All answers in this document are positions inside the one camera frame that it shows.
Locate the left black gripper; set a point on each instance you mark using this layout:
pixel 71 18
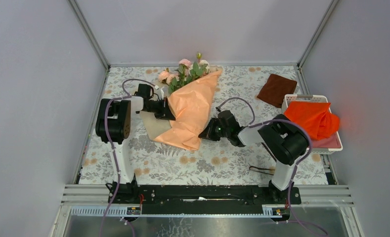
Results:
pixel 164 112

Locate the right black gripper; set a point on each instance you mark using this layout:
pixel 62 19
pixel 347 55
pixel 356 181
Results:
pixel 208 132

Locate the peach wrapping paper sheet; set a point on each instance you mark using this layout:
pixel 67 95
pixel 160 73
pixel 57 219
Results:
pixel 191 105

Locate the pale pink fake flower stem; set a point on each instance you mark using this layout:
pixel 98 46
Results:
pixel 170 79

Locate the large pink fake rose stem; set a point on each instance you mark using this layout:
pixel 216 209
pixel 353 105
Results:
pixel 184 74

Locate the pink fake rose spray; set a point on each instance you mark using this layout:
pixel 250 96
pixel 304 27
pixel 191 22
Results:
pixel 206 70

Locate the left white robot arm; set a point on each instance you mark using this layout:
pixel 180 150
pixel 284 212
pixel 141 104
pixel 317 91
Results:
pixel 113 127

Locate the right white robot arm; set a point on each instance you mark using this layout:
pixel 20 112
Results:
pixel 286 141

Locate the brown towel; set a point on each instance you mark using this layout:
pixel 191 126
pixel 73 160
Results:
pixel 275 89

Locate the white plastic basket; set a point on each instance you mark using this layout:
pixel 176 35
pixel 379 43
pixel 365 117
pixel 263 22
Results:
pixel 312 99

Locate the orange cloth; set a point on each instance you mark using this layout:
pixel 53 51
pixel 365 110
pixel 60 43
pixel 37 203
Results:
pixel 315 118

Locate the pink cloth in basket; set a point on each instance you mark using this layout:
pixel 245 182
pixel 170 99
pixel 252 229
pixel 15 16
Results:
pixel 331 142

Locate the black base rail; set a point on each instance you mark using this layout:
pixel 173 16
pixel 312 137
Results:
pixel 181 199

